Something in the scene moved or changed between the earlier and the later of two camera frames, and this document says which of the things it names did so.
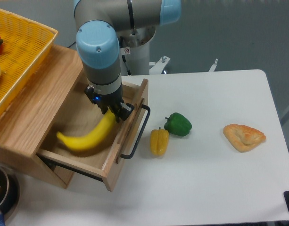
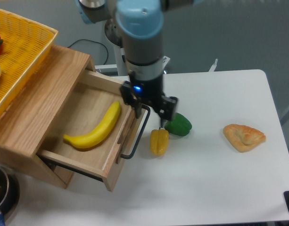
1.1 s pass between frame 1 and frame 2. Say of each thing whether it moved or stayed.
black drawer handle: stayed
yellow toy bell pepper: stayed
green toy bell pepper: stayed
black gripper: moved
